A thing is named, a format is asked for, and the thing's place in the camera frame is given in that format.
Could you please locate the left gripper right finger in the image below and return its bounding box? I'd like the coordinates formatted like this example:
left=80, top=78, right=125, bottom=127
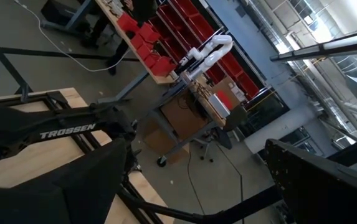
left=264, top=138, right=357, bottom=224

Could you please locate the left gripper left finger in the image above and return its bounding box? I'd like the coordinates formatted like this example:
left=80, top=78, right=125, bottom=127
left=0, top=136, right=129, bottom=224

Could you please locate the grey metal cart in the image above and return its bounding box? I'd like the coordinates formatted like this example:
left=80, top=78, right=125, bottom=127
left=145, top=79, right=232, bottom=167

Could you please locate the black office chair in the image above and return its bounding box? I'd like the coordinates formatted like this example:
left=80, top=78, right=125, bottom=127
left=193, top=104, right=249, bottom=164

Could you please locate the cardboard box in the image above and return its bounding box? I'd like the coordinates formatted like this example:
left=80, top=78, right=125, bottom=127
left=211, top=76, right=241, bottom=110
left=142, top=119, right=191, bottom=164
left=159, top=96, right=209, bottom=141

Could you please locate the blue-grey bench leg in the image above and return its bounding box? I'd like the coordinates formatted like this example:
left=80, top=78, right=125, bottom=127
left=40, top=0, right=93, bottom=35
left=97, top=71, right=150, bottom=105

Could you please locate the white red box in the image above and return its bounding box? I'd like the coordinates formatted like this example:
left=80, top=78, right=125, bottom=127
left=208, top=90, right=234, bottom=119

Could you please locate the black overhead light bar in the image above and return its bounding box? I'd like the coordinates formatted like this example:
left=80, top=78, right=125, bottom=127
left=270, top=26, right=357, bottom=62

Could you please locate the red storage bin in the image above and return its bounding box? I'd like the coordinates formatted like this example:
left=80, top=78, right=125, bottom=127
left=137, top=43, right=154, bottom=62
left=139, top=22, right=161, bottom=43
left=150, top=55, right=178, bottom=78
left=143, top=52, right=162, bottom=69
left=130, top=32, right=146, bottom=49
left=117, top=12, right=140, bottom=34

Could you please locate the black floor box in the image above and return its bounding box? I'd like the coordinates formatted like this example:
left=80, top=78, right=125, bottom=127
left=40, top=0, right=84, bottom=27

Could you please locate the person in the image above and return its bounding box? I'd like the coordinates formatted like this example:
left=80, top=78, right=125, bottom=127
left=81, top=0, right=159, bottom=76

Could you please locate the red bin shelf rack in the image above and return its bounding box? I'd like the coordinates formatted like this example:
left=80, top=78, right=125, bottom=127
left=148, top=0, right=262, bottom=100

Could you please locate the white floor cable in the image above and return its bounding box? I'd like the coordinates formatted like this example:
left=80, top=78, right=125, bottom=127
left=14, top=0, right=132, bottom=73

